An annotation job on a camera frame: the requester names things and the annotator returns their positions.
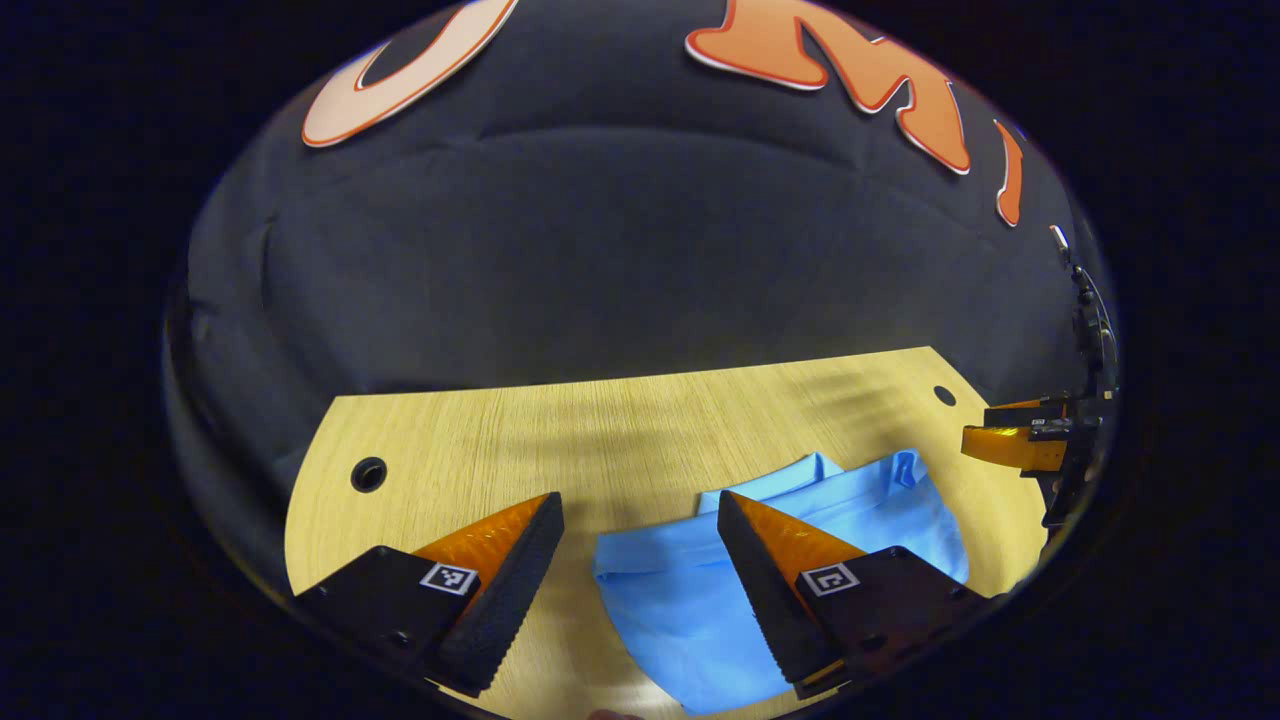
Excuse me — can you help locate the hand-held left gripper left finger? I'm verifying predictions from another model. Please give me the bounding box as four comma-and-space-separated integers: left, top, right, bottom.
295, 491, 566, 698

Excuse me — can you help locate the light blue T-shirt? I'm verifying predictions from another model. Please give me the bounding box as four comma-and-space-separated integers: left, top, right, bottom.
593, 450, 971, 717

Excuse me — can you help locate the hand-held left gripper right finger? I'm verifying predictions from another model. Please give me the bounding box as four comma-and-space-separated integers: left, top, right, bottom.
716, 489, 988, 701

